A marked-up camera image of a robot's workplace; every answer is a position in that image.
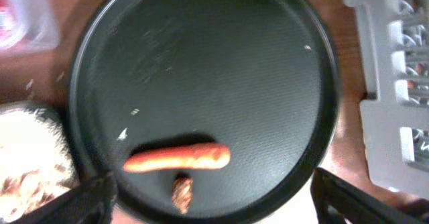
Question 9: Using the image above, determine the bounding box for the round black serving tray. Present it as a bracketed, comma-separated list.
[68, 0, 341, 223]

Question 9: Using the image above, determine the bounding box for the clear plastic waste bin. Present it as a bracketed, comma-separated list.
[1, 0, 60, 57]

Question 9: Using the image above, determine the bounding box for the food scraps pile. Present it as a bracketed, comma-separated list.
[1, 108, 78, 223]

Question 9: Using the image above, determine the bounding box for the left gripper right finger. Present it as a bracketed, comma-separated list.
[310, 168, 428, 224]

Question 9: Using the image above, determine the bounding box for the orange carrot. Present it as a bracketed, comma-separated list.
[123, 143, 231, 173]

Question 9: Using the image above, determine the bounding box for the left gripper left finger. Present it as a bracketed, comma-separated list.
[9, 170, 119, 224]

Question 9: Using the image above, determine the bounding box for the brown food lump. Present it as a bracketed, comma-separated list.
[172, 176, 193, 214]

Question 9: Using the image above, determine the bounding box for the black rectangular tray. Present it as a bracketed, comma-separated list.
[1, 103, 80, 197]

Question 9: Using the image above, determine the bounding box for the grey dishwasher rack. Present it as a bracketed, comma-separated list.
[343, 0, 428, 199]

